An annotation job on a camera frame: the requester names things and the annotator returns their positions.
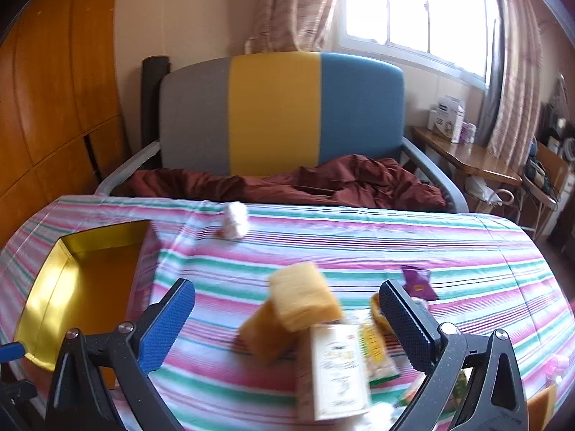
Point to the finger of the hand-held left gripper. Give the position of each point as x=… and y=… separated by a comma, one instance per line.
x=11, y=352
x=15, y=406

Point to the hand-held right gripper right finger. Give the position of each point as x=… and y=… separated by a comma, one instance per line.
x=404, y=323

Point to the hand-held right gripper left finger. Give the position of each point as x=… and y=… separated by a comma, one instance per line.
x=166, y=323

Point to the white plastic bag wad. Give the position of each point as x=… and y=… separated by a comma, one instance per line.
x=233, y=220
x=420, y=304

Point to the yellow sock ball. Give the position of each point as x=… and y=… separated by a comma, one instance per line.
x=376, y=307

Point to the purple snack packet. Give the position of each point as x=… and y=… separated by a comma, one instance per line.
x=420, y=283

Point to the gold tin box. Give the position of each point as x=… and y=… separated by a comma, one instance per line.
x=99, y=287

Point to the beige carton box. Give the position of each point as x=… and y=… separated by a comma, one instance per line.
x=334, y=368

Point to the yellow sponge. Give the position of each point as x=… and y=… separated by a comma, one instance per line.
x=265, y=336
x=305, y=296
x=541, y=408

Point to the striped bed sheet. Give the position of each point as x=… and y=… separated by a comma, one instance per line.
x=359, y=251

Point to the maroon blanket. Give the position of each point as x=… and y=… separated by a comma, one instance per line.
x=359, y=184

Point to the white plastic bag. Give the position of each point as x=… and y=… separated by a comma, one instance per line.
x=483, y=193

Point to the pink plastic bag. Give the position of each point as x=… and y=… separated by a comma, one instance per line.
x=557, y=368

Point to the wooden desk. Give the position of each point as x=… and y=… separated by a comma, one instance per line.
x=467, y=159

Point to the small purple box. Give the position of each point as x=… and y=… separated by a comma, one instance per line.
x=467, y=134

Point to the white carton box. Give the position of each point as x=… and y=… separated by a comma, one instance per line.
x=444, y=119

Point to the grey yellow blue sofa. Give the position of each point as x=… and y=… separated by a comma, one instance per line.
x=274, y=112

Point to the wooden wardrobe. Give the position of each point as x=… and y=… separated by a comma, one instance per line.
x=54, y=98

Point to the beige patterned curtain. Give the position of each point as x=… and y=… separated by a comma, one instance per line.
x=521, y=76
x=292, y=4

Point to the window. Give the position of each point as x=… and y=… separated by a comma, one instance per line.
x=413, y=4

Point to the metal frame chair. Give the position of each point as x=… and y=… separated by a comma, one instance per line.
x=541, y=188

